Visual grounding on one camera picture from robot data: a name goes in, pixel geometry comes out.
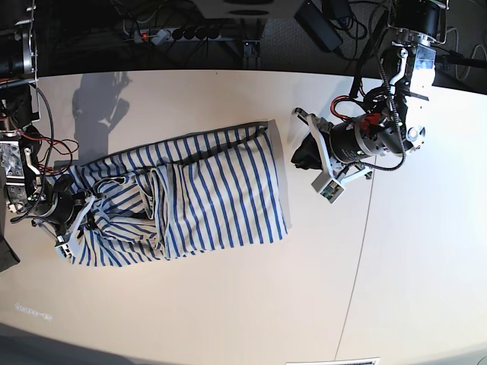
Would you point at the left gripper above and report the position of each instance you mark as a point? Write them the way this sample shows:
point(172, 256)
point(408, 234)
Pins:
point(335, 148)

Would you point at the black power adapter brick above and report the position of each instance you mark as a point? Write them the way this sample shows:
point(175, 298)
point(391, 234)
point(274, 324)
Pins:
point(318, 27)

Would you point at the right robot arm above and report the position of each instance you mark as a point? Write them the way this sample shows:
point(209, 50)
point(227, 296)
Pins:
point(25, 152)

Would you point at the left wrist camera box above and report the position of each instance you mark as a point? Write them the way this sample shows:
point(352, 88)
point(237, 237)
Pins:
point(328, 187)

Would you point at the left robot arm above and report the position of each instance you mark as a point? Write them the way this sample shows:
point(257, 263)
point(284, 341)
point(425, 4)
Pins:
point(382, 113)

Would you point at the blue white striped T-shirt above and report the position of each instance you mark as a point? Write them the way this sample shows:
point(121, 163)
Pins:
point(181, 197)

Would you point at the black tripod stand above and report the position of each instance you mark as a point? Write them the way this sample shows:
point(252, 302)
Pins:
point(469, 71)

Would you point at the black power strip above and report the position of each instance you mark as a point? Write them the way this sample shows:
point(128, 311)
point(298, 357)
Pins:
point(157, 36)

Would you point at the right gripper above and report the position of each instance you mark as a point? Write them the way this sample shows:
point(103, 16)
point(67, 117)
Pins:
point(65, 215)

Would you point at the black table clamp bracket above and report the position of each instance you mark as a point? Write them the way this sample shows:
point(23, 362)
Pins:
point(251, 54)

